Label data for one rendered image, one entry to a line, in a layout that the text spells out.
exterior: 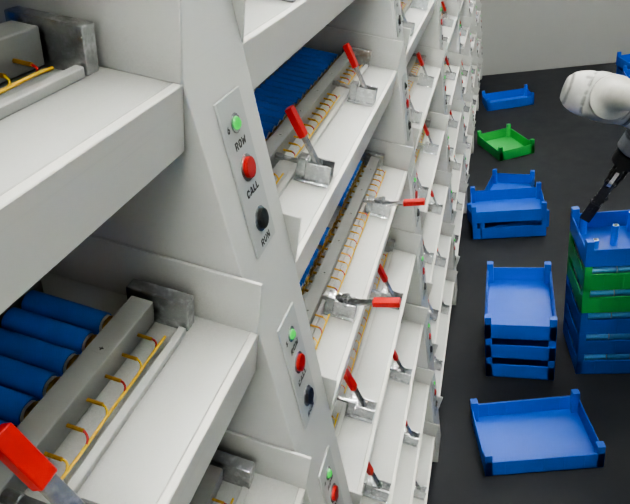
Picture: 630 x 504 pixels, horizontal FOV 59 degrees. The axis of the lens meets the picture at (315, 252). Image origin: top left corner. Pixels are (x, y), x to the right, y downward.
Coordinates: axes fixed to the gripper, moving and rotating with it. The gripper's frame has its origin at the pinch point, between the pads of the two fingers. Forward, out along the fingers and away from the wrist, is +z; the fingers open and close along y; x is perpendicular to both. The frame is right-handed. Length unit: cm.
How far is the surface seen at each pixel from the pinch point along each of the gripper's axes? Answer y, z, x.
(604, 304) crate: -13.1, 16.2, -17.5
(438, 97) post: -3, -9, 54
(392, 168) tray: -68, -29, 34
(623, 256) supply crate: -11.5, 0.5, -13.3
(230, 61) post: -124, -75, 24
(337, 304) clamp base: -109, -39, 18
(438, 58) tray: -3, -20, 58
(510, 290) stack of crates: -5.1, 38.7, 5.9
